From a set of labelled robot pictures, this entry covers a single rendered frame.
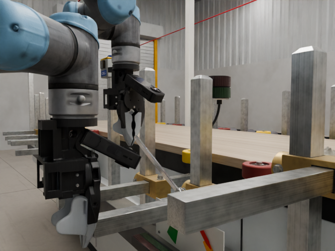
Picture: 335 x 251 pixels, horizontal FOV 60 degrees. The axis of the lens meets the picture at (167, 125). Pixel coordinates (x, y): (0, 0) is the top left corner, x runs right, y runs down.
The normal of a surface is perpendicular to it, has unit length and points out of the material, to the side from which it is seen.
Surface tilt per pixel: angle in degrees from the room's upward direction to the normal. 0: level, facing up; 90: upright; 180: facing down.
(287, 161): 90
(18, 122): 90
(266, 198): 90
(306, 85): 90
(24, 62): 143
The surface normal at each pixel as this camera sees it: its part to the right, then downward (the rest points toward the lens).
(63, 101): -0.12, 0.05
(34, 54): 0.77, 0.59
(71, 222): 0.54, 0.11
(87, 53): 0.96, 0.11
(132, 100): 0.80, 0.04
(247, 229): -0.84, 0.04
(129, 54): 0.35, 0.06
